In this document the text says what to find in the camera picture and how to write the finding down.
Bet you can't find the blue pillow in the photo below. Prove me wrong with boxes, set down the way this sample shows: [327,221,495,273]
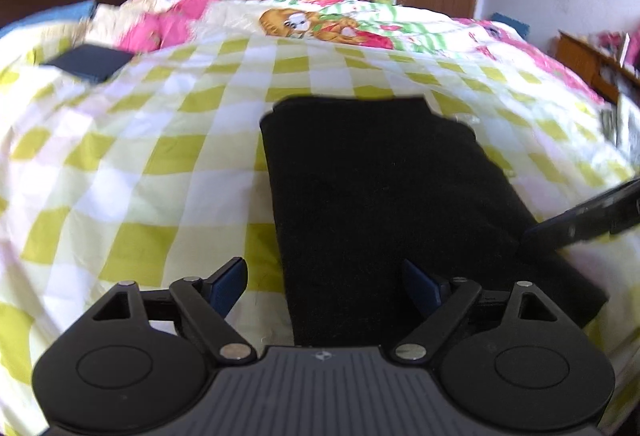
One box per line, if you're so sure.
[0,0,99,36]

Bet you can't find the dark blue folded cloth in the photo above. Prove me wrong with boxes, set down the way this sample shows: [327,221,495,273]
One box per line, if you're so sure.
[39,44,135,84]

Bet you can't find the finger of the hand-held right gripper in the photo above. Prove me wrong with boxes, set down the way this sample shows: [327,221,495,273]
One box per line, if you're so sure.
[522,176,640,249]

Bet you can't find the yellow checked cartoon bed cover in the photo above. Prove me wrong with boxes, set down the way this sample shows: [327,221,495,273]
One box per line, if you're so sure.
[0,0,640,434]

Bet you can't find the pink quilt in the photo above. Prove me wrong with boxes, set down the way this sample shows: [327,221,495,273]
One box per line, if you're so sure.
[116,0,223,54]

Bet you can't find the wooden desk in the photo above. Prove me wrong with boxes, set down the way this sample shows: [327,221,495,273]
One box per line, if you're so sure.
[555,30,640,106]

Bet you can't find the black pants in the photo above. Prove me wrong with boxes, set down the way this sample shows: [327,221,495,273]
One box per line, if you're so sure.
[259,94,610,348]

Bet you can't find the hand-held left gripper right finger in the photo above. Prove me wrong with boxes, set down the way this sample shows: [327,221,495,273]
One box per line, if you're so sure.
[392,260,574,365]

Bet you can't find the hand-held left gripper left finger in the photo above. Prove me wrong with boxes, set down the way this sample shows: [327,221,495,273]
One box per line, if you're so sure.
[90,257,259,365]

